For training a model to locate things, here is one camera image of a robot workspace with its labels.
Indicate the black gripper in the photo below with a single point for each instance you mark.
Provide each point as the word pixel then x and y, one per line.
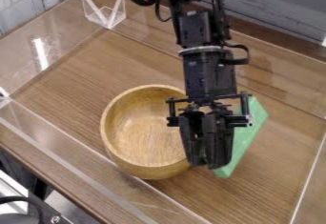
pixel 209 82

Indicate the green rectangular block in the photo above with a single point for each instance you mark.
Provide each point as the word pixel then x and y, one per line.
pixel 245 136

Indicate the brown wooden bowl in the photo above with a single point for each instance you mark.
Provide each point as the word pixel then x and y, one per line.
pixel 143 146

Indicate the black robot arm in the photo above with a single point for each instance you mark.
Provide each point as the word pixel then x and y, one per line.
pixel 201 26

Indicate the clear acrylic tray wall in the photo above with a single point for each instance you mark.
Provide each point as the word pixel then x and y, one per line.
pixel 51 131

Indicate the clear acrylic corner bracket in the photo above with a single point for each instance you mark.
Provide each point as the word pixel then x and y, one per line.
pixel 107 17

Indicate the black metal table frame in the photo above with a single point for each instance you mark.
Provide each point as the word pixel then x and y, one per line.
pixel 45 206

